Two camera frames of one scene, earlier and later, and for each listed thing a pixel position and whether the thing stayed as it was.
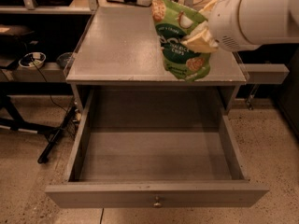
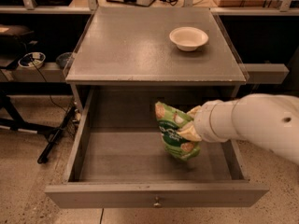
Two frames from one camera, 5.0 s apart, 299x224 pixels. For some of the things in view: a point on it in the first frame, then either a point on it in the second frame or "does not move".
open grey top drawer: [150, 148] does not move
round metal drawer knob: [157, 203] does not move
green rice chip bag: [173, 21] → [169, 121]
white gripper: [224, 24] → [204, 121]
